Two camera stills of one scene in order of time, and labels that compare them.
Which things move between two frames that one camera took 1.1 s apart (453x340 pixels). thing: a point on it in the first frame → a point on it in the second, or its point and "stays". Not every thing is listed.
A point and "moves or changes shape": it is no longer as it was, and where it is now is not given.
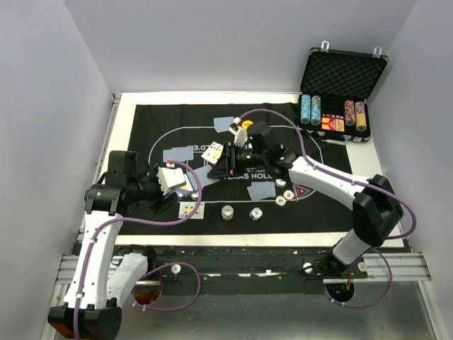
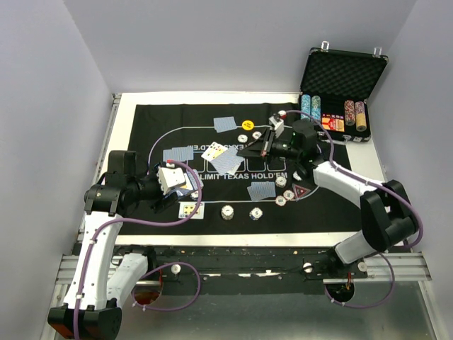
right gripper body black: (231, 160) → (270, 146)
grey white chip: (280, 183) stays
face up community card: (213, 152) stays
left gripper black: (156, 205) stays
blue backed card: (202, 173) moves or changes shape
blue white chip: (289, 195) stays
